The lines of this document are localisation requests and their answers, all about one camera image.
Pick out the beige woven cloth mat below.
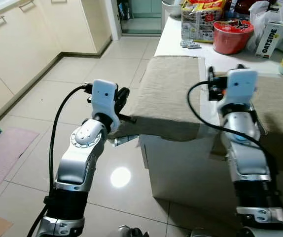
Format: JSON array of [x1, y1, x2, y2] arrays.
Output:
[[113, 55, 207, 142], [208, 72, 283, 174]]

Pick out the red instant noodle cup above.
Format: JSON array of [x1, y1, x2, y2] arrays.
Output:
[[212, 20, 255, 55]]

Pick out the instant noodle multipack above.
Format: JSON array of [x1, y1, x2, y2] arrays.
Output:
[[181, 0, 228, 43]]

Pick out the white Oatside carton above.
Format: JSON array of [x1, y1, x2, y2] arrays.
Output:
[[255, 21, 283, 59]]

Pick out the dark red snack bag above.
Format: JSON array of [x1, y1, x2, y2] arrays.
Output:
[[225, 0, 270, 23]]

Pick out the glass sliding door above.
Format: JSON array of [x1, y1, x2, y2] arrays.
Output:
[[118, 0, 169, 36]]

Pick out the clear white plastic bag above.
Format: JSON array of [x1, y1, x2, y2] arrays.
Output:
[[248, 0, 283, 52]]

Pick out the cream kitchen cabinets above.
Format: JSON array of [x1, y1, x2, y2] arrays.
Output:
[[0, 0, 113, 120]]

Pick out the grey robot left foot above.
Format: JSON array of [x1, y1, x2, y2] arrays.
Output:
[[117, 225, 150, 237]]

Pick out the grey robot foot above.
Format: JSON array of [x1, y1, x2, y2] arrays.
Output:
[[190, 227, 217, 237], [117, 225, 150, 237]]

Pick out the pink floor rug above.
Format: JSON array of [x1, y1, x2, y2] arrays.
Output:
[[0, 127, 40, 197]]

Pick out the grey robot right foot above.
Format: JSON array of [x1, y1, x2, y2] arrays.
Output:
[[190, 227, 217, 237]]

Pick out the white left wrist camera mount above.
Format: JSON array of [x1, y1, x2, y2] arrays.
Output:
[[89, 79, 120, 134]]

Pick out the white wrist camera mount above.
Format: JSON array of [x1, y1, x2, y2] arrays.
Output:
[[89, 79, 120, 134], [215, 68, 258, 117]]

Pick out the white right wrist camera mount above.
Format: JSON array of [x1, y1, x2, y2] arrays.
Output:
[[215, 68, 258, 117]]

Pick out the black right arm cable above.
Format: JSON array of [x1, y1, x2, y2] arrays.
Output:
[[186, 80, 280, 176]]

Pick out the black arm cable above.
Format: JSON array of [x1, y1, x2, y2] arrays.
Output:
[[26, 83, 94, 237], [186, 80, 280, 176]]

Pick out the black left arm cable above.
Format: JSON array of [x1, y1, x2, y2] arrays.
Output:
[[26, 83, 94, 237]]

